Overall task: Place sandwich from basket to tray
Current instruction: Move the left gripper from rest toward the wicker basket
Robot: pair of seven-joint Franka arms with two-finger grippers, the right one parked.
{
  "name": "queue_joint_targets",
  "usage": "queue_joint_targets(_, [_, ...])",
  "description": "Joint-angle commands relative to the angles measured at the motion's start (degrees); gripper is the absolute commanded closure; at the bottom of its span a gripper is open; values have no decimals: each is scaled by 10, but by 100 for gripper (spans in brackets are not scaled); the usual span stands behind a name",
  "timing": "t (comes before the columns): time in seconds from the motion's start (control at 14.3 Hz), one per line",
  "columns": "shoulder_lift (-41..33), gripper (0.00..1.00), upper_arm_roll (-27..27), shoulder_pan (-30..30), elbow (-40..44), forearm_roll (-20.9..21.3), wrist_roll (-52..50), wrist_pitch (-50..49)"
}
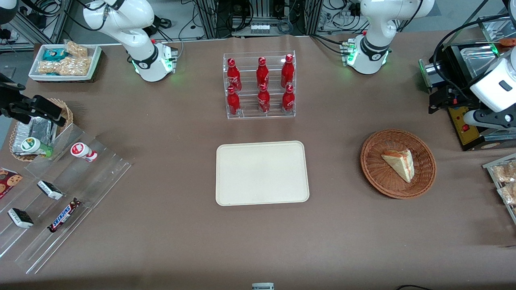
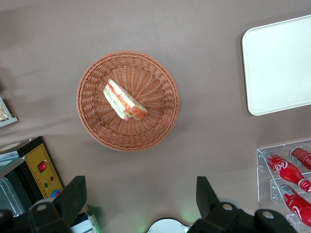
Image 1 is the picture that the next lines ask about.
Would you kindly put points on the chocolate chip cookie box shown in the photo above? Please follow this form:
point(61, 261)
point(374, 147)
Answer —
point(9, 181)

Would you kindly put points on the white rectangular snack tray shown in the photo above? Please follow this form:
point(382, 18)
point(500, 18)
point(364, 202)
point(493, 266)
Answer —
point(94, 60)

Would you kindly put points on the yellow control box red button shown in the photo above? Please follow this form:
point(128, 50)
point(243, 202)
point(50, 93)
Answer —
point(463, 131)

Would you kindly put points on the green white yogurt bottle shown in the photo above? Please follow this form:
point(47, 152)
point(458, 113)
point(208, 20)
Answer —
point(34, 147)

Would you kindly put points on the silver foil packet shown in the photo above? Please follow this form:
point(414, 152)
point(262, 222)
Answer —
point(21, 132)
point(40, 129)

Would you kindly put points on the clear acrylic stepped shelf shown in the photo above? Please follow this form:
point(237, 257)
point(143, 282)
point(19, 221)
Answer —
point(96, 177)

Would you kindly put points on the white power strip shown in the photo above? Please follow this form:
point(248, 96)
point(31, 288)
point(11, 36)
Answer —
point(260, 28)

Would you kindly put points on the red white yogurt bottle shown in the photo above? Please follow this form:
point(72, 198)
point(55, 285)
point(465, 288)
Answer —
point(82, 151)

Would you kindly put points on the aluminium profile frame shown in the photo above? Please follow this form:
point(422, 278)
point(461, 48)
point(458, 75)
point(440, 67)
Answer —
point(56, 20)
point(209, 20)

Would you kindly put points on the clear acrylic bottle rack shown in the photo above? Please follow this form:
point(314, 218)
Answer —
point(250, 112)

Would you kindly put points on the grey rectangular snack tray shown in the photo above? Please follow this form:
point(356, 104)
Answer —
point(489, 167)

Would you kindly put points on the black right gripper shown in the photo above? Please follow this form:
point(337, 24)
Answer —
point(9, 100)

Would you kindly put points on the light tan wicker basket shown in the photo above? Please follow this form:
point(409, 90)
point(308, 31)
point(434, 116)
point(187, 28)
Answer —
point(67, 114)

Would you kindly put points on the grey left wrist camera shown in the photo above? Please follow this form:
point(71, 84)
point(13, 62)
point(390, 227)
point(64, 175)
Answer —
point(471, 119)

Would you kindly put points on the small nut bar packet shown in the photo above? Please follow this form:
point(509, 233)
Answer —
point(76, 49)

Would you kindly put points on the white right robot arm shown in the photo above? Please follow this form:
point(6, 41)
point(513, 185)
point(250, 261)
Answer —
point(137, 44)

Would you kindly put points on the black and silver machine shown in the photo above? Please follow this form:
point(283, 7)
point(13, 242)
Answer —
point(479, 60)

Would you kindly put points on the triangle sandwich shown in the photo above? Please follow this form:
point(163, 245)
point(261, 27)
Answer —
point(399, 163)

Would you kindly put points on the cream plastic tray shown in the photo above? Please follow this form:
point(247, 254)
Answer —
point(262, 173)

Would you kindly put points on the small grey white device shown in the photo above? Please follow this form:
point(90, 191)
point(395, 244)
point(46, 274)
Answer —
point(263, 286)

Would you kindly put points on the large nut bar packet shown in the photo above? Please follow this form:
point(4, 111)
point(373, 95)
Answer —
point(64, 66)

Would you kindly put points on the red cola bottle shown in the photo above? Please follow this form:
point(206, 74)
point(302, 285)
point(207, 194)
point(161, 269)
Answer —
point(263, 100)
point(288, 100)
point(262, 74)
point(287, 72)
point(233, 102)
point(234, 76)

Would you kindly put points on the teal snack packet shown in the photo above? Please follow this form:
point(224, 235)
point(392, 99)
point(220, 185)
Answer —
point(53, 54)

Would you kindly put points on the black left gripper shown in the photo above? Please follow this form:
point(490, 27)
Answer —
point(450, 98)

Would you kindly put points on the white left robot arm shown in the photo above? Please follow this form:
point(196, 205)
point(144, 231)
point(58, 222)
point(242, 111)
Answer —
point(377, 24)

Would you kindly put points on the clear bag of pastry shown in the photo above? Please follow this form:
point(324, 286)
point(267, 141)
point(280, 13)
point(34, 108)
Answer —
point(508, 194)
point(506, 172)

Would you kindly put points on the brown round wicker basket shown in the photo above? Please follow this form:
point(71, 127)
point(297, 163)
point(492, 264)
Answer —
point(383, 177)

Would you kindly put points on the Snickers chocolate bar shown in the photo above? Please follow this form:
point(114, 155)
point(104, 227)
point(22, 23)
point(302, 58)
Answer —
point(63, 216)

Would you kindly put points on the black and white snack box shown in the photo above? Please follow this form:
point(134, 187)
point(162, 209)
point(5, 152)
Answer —
point(50, 190)
point(20, 218)

